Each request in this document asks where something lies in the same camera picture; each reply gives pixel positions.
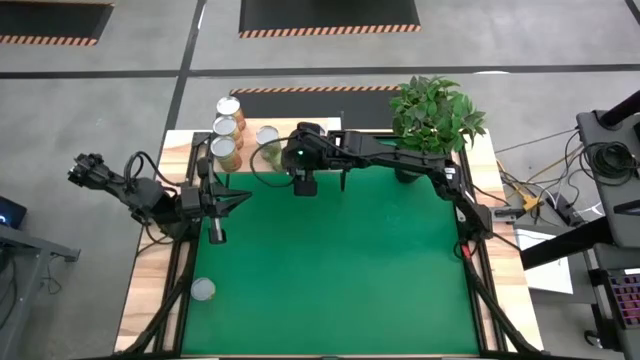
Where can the black striped floor mat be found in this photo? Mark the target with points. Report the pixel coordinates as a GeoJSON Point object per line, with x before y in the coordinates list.
{"type": "Point", "coordinates": [50, 17]}
{"type": "Point", "coordinates": [325, 15]}

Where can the orange corn can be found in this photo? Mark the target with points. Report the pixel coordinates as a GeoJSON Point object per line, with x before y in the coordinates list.
{"type": "Point", "coordinates": [225, 126]}

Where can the yellow connector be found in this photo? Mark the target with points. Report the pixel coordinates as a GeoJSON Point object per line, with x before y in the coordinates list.
{"type": "Point", "coordinates": [530, 202]}

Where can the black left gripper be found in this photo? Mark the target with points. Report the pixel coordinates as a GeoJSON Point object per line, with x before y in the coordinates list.
{"type": "Point", "coordinates": [205, 205]}

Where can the backlit keyboard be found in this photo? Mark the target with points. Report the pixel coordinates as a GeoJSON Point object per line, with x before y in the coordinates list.
{"type": "Point", "coordinates": [626, 300]}

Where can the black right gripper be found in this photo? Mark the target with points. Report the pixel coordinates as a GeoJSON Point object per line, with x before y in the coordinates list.
{"type": "Point", "coordinates": [305, 145]}

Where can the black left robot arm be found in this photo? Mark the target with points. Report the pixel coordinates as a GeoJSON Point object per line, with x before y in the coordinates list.
{"type": "Point", "coordinates": [145, 200]}

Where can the grey side table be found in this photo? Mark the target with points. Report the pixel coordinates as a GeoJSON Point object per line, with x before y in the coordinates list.
{"type": "Point", "coordinates": [30, 242]}

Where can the grey equipment cart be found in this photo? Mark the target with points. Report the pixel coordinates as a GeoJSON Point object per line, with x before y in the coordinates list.
{"type": "Point", "coordinates": [595, 130]}

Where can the black table frame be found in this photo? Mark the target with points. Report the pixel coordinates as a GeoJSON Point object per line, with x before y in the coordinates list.
{"type": "Point", "coordinates": [492, 306]}

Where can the white sheet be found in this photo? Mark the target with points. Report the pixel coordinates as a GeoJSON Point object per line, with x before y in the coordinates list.
{"type": "Point", "coordinates": [550, 275]}

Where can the green can grey lid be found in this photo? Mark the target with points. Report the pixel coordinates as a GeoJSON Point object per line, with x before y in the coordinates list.
{"type": "Point", "coordinates": [202, 289]}

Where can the black beam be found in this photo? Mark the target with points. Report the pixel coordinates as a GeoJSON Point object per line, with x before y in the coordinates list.
{"type": "Point", "coordinates": [565, 245]}

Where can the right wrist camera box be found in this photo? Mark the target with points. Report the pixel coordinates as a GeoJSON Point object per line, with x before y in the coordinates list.
{"type": "Point", "coordinates": [305, 186]}

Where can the green pears can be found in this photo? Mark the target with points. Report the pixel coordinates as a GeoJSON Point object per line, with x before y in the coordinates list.
{"type": "Point", "coordinates": [267, 135]}

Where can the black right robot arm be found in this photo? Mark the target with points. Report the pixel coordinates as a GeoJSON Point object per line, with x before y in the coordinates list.
{"type": "Point", "coordinates": [400, 157]}

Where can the dark electronic device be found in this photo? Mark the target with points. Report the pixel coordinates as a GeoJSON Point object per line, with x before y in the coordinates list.
{"type": "Point", "coordinates": [10, 212]}

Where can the red tag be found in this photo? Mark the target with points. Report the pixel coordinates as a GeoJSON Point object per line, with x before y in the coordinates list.
{"type": "Point", "coordinates": [466, 251]}

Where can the orange can grey lid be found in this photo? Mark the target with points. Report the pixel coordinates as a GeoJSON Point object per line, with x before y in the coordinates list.
{"type": "Point", "coordinates": [228, 106]}

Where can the green beans can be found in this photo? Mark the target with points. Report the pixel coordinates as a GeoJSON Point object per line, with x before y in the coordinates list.
{"type": "Point", "coordinates": [223, 147]}

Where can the green table mat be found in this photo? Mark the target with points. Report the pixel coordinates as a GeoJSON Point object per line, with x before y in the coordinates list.
{"type": "Point", "coordinates": [325, 275]}

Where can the green leafy plant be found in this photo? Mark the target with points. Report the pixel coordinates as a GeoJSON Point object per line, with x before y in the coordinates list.
{"type": "Point", "coordinates": [435, 117]}

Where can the wooden table border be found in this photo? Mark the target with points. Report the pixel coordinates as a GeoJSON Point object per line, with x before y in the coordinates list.
{"type": "Point", "coordinates": [150, 300]}

